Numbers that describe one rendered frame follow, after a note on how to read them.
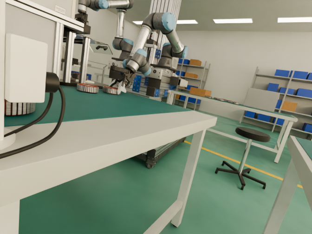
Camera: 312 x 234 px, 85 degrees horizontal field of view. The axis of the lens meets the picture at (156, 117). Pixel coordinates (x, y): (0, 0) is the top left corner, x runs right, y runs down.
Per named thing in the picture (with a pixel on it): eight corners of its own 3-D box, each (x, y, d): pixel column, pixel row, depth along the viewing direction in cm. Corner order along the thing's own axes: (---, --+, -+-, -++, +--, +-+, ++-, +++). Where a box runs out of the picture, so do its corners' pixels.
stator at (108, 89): (114, 92, 117) (115, 87, 116) (123, 95, 109) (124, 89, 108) (99, 90, 109) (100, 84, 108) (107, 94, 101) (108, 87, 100)
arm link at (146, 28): (143, 9, 133) (118, 64, 127) (155, 8, 128) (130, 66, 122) (149, 20, 143) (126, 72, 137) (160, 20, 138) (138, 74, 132)
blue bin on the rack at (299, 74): (288, 79, 568) (290, 72, 563) (303, 81, 545) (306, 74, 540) (288, 77, 534) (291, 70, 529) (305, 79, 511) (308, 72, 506)
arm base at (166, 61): (160, 66, 186) (162, 57, 184) (173, 68, 180) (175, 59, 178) (154, 64, 172) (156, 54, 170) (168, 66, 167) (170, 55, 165)
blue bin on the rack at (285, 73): (274, 77, 588) (276, 71, 584) (286, 79, 570) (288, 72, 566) (274, 75, 554) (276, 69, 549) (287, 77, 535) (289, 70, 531)
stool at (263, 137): (223, 162, 230) (235, 122, 219) (265, 179, 204) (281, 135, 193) (211, 176, 186) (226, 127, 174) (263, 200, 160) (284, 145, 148)
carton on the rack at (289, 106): (280, 108, 585) (282, 100, 579) (292, 111, 566) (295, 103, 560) (280, 109, 551) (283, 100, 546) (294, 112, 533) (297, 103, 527)
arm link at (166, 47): (164, 57, 182) (166, 44, 179) (175, 59, 176) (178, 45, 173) (158, 55, 172) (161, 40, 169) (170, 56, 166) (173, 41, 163)
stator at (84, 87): (74, 88, 96) (75, 81, 95) (94, 91, 103) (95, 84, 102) (78, 91, 87) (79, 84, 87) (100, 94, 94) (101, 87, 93)
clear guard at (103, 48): (93, 52, 141) (94, 44, 140) (113, 55, 129) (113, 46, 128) (51, 40, 114) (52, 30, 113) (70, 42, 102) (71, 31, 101)
